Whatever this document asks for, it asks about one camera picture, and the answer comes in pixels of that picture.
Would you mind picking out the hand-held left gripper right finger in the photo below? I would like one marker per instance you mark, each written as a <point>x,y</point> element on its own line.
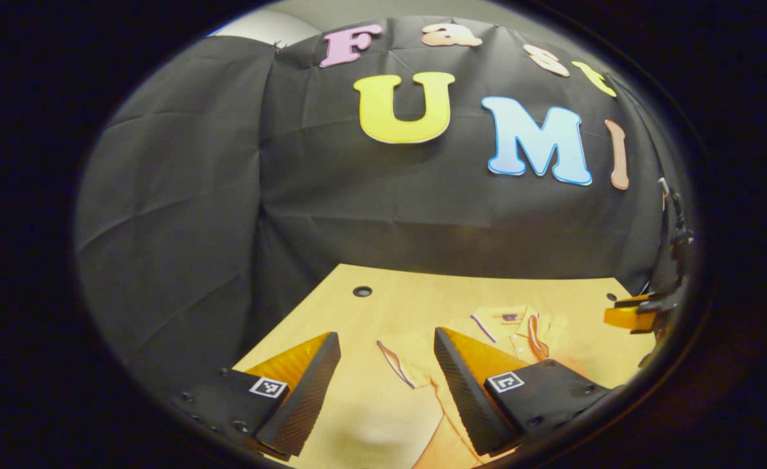
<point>465,397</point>

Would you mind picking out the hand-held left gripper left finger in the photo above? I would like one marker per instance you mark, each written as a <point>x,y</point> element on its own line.
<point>305,397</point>

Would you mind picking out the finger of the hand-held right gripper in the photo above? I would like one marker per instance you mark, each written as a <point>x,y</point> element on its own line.
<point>627,318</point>

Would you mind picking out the orange T-shirt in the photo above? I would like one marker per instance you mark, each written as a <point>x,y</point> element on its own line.
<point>422,365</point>

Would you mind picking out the black backdrop cloth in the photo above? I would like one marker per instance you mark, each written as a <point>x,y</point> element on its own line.
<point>227,195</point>

